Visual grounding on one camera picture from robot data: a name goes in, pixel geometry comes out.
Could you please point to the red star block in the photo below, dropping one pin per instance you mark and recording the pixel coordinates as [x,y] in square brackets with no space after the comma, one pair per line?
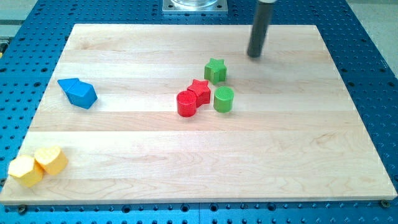
[202,91]

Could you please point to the blue triangle block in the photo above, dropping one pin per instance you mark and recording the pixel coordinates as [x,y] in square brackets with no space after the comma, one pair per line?
[66,84]

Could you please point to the red cylinder block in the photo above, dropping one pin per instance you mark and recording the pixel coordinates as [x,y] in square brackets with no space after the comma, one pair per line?
[186,103]

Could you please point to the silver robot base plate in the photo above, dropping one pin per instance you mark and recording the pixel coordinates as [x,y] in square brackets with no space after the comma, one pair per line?
[186,6]

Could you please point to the yellow heart block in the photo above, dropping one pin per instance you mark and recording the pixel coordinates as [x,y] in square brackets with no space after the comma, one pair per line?
[53,160]

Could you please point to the blue cube block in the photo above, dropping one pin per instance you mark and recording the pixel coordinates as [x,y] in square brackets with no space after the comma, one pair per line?
[82,94]

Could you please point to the yellow pentagon block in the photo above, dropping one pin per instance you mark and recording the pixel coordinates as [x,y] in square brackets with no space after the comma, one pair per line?
[25,170]

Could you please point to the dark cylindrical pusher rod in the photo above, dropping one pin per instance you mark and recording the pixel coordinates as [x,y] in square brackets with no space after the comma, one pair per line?
[262,19]

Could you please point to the green star block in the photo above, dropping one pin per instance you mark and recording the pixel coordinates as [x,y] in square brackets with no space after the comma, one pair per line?
[215,71]

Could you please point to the green cylinder block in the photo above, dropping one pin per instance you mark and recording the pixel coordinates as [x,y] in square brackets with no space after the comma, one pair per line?
[223,99]

